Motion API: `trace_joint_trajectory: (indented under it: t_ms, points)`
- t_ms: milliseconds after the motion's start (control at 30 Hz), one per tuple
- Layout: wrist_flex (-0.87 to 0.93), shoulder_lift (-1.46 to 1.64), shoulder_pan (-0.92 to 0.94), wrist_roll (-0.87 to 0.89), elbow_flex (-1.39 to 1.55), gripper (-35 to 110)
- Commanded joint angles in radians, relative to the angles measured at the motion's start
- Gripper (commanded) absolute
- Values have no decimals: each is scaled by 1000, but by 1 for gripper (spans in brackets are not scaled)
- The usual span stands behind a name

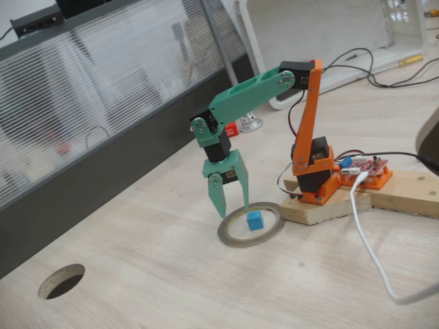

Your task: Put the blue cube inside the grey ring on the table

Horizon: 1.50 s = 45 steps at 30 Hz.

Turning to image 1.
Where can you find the green gripper black servo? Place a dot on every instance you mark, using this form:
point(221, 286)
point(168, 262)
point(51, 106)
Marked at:
point(227, 170)

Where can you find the blue cube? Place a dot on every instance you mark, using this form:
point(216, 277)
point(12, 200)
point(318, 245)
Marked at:
point(255, 221)

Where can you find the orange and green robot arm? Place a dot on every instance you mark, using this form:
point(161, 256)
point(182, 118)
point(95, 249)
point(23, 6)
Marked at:
point(307, 113)

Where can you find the small red box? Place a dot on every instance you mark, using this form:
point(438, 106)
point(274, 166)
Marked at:
point(232, 129)

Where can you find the wooden base block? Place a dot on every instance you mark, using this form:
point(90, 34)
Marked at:
point(322, 212)

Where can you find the red circuit board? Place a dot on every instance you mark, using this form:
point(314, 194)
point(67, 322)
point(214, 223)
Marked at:
point(372, 166)

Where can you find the frosted ribbed partition panel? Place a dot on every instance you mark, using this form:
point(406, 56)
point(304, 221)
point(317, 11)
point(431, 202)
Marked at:
point(103, 85)

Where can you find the blurred red object behind panel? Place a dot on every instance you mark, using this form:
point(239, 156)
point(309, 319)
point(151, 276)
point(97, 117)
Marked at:
point(63, 148)

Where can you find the long wooden plank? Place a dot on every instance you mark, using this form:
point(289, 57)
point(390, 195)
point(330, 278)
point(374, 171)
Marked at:
point(404, 195)

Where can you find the white plastic crate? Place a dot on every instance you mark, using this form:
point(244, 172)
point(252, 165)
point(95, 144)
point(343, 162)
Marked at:
point(308, 31)

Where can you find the grey rounded blurry object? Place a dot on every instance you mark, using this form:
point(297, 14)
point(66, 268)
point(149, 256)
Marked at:
point(430, 137)

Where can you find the black monitor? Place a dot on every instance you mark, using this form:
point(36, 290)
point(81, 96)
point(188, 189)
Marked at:
point(75, 8)

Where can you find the black device box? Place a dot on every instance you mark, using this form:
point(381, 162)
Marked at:
point(37, 20)

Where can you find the yellow tool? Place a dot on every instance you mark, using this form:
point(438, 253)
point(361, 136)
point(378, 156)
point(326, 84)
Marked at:
point(433, 13)

